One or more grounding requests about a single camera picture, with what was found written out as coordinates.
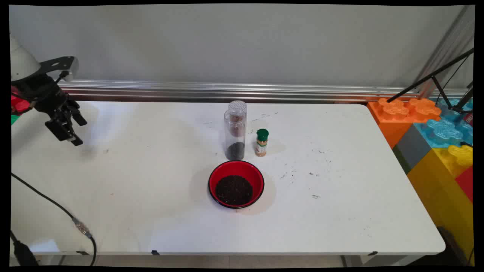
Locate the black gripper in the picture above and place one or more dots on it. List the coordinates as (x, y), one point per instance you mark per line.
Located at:
(39, 92)

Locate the tall clear plastic jar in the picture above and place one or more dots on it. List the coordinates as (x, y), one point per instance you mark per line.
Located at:
(231, 126)

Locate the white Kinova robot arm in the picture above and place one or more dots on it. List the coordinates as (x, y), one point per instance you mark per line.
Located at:
(22, 64)

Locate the red plastic object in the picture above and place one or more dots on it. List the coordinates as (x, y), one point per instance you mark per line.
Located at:
(19, 102)

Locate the green plastic object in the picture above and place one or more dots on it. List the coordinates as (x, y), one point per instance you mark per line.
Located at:
(14, 119)

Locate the red bowl with black rim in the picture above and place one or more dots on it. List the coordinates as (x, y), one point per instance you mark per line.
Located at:
(227, 172)

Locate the spice jar with printed lid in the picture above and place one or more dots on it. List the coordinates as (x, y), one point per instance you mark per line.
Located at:
(238, 105)

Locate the green capped spice bottle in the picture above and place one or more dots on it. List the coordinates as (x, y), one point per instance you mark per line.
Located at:
(261, 145)

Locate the orange building block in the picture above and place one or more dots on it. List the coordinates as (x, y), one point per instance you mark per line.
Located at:
(393, 109)

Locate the grey building block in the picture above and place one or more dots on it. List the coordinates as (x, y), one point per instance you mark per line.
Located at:
(412, 149)

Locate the black tripod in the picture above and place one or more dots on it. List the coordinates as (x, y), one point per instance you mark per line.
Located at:
(416, 85)

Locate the light blue building block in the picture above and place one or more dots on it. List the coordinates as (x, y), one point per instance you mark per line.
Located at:
(442, 132)

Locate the red cracker box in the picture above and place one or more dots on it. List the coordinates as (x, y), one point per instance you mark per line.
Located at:
(469, 119)

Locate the large red building block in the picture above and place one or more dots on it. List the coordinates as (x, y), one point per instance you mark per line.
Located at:
(466, 183)

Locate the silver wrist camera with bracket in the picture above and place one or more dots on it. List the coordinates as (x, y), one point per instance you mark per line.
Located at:
(72, 68)

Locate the aluminium rail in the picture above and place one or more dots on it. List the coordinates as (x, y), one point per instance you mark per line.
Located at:
(302, 92)

